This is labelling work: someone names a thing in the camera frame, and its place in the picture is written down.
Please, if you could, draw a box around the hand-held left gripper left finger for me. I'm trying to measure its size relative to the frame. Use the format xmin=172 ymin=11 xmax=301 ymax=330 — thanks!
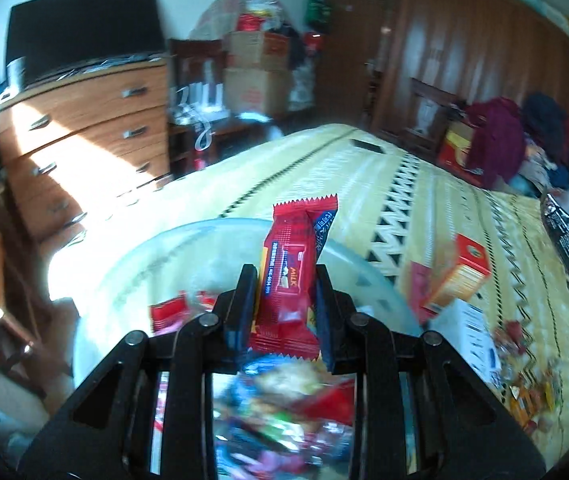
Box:
xmin=17 ymin=264 xmax=260 ymax=480

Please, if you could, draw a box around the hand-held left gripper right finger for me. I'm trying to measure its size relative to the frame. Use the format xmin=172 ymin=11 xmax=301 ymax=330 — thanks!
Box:
xmin=315 ymin=263 xmax=549 ymax=480

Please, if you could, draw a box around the red snack bar packet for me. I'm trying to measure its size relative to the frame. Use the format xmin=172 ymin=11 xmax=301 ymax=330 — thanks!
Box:
xmin=248 ymin=192 xmax=340 ymax=361

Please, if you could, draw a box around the clear plastic basin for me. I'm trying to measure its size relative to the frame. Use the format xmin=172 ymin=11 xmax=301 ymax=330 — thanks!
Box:
xmin=72 ymin=217 xmax=425 ymax=480

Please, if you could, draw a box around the pile of assorted snack packets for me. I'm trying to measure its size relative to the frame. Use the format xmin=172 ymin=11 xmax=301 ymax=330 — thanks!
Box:
xmin=149 ymin=290 xmax=365 ymax=480

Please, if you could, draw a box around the pink carton box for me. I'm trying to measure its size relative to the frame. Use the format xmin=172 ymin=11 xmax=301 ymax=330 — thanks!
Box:
xmin=407 ymin=261 xmax=435 ymax=321

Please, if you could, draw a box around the orange carton box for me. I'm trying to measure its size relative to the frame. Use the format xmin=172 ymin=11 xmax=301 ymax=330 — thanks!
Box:
xmin=419 ymin=232 xmax=493 ymax=318

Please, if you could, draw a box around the yellow patterned bedspread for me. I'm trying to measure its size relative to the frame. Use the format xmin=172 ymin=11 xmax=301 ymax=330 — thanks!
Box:
xmin=49 ymin=122 xmax=569 ymax=466

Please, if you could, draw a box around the white carton box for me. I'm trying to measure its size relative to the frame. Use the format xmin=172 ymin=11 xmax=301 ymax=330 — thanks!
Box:
xmin=429 ymin=299 xmax=503 ymax=391

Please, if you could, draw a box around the black phone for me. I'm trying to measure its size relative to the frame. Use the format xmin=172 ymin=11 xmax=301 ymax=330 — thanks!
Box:
xmin=352 ymin=137 xmax=386 ymax=155

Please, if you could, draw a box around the large cardboard box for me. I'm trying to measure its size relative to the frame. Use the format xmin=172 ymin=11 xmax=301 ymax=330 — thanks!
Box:
xmin=223 ymin=67 xmax=295 ymax=116

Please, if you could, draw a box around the white router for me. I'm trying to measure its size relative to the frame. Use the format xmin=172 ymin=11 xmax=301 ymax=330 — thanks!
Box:
xmin=177 ymin=57 xmax=225 ymax=116

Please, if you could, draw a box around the red gift box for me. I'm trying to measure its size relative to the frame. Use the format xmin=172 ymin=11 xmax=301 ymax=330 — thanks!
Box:
xmin=437 ymin=120 xmax=495 ymax=188

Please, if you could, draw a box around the pile of wrapped candies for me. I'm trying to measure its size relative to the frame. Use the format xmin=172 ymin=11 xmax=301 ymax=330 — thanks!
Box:
xmin=489 ymin=320 xmax=569 ymax=436

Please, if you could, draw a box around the white printed plastic bag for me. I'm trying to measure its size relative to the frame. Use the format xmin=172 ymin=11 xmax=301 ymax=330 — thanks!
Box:
xmin=291 ymin=65 xmax=315 ymax=110

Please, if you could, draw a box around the wooden chest of drawers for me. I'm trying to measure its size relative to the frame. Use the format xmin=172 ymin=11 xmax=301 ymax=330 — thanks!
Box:
xmin=0 ymin=52 xmax=175 ymax=241

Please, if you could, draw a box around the wooden chair with patterned back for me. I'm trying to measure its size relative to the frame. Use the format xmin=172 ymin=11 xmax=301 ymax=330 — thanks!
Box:
xmin=407 ymin=77 xmax=465 ymax=161

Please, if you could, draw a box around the dark wooden chair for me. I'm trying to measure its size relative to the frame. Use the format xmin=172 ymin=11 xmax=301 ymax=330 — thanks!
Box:
xmin=167 ymin=37 xmax=230 ymax=171

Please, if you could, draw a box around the pile of clothes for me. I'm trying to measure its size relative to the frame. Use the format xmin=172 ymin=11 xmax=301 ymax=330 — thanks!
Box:
xmin=465 ymin=92 xmax=569 ymax=201

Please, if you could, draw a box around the small cardboard box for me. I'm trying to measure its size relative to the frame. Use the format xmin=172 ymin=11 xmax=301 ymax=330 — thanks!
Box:
xmin=227 ymin=30 xmax=293 ymax=72

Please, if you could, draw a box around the clear plastic bag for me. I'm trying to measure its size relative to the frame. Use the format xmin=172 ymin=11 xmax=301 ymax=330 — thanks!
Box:
xmin=189 ymin=0 xmax=295 ymax=41

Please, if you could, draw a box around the green bag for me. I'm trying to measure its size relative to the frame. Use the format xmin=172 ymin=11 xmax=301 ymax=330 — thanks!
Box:
xmin=306 ymin=0 xmax=333 ymax=36

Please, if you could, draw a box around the brown wooden wardrobe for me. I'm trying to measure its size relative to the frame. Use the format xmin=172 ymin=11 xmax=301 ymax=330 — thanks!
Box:
xmin=325 ymin=0 xmax=569 ymax=161

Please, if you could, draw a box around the black television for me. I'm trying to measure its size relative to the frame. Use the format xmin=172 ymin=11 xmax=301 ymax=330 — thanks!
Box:
xmin=4 ymin=0 xmax=168 ymax=88

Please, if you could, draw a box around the white cable bundle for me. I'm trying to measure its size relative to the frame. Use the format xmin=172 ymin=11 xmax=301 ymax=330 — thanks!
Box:
xmin=179 ymin=110 xmax=215 ymax=153

